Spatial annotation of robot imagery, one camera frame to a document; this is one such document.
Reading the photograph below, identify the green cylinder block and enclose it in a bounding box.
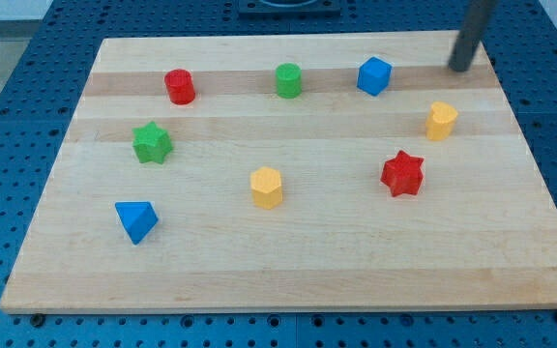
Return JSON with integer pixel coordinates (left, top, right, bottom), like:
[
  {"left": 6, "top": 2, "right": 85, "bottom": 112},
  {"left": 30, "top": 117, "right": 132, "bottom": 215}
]
[{"left": 275, "top": 63, "right": 302, "bottom": 99}]

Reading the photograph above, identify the red cylinder block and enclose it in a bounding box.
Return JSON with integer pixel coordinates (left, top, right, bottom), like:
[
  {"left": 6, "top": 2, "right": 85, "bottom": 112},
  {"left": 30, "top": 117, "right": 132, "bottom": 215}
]
[{"left": 163, "top": 69, "right": 195, "bottom": 105}]

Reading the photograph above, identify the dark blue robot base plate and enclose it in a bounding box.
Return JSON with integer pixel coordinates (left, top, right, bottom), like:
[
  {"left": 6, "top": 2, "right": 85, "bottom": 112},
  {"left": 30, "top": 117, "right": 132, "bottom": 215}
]
[{"left": 235, "top": 0, "right": 342, "bottom": 17}]

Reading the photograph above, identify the yellow heart block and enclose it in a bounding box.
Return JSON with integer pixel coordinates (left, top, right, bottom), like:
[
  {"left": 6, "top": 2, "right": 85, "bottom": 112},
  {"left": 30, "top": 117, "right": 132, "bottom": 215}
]
[{"left": 425, "top": 101, "right": 458, "bottom": 141}]

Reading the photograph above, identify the blue cube block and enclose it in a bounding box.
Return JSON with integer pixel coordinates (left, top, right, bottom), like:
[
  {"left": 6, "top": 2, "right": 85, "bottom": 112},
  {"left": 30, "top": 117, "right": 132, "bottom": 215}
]
[{"left": 357, "top": 57, "right": 393, "bottom": 96}]

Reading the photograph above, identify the yellow hexagon block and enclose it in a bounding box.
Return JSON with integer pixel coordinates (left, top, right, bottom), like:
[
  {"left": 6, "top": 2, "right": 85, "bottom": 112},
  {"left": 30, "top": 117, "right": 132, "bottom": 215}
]
[{"left": 250, "top": 166, "right": 283, "bottom": 210}]

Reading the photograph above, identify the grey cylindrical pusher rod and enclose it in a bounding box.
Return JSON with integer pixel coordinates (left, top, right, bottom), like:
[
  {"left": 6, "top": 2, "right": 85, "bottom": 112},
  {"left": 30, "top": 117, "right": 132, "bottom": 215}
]
[{"left": 448, "top": 0, "right": 498, "bottom": 73}]

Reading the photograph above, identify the red star block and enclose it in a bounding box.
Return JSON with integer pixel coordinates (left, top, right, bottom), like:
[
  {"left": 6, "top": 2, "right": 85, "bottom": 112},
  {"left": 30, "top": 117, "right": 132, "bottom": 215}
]
[{"left": 380, "top": 150, "right": 425, "bottom": 197}]

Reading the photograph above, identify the green star block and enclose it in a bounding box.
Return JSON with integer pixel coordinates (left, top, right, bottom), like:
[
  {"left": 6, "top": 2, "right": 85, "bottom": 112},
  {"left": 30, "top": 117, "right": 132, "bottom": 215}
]
[{"left": 132, "top": 121, "right": 173, "bottom": 164}]

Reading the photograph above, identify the light wooden board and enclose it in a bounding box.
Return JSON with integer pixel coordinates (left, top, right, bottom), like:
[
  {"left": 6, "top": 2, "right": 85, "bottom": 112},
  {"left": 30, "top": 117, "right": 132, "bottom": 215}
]
[{"left": 0, "top": 31, "right": 557, "bottom": 314}]

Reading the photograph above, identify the blue triangle block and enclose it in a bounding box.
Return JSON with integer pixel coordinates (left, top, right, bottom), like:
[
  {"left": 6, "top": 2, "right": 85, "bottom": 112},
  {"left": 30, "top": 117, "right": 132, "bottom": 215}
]
[{"left": 114, "top": 201, "right": 159, "bottom": 245}]

